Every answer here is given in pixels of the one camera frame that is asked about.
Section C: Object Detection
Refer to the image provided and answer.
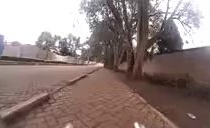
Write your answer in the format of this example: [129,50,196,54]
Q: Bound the red brick path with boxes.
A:
[6,67,179,128]

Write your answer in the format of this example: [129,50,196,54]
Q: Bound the row of tall trees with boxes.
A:
[78,0,205,80]

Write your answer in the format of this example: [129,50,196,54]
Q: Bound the group of trees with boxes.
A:
[35,31,83,58]

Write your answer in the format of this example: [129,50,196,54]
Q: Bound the robot's own part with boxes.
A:
[64,122,74,128]
[133,121,143,128]

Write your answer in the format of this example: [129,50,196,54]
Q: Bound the bare earth strip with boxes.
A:
[107,68,210,128]

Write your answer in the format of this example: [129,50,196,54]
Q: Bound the brick paved road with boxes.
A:
[0,63,104,113]

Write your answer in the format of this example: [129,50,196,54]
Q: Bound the concrete kerb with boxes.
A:
[0,65,105,125]

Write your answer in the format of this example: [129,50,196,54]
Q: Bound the pale piece of litter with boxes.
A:
[186,112,198,121]

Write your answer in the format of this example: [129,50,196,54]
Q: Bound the low plants along wall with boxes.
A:
[142,72,210,102]

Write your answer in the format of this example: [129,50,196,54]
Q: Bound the pale long wall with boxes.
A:
[2,43,96,65]

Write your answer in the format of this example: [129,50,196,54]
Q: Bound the grey boundary wall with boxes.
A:
[117,44,210,92]

